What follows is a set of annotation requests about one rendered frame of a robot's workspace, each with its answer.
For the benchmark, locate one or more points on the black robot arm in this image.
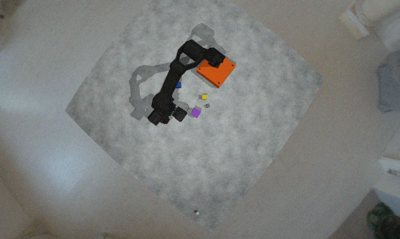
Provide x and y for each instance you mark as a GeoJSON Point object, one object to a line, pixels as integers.
{"type": "Point", "coordinates": [162, 102]}

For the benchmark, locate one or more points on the purple block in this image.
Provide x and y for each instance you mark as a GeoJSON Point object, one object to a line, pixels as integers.
{"type": "Point", "coordinates": [196, 112]}

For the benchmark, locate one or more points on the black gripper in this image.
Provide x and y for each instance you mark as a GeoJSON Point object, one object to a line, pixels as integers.
{"type": "Point", "coordinates": [178, 113]}

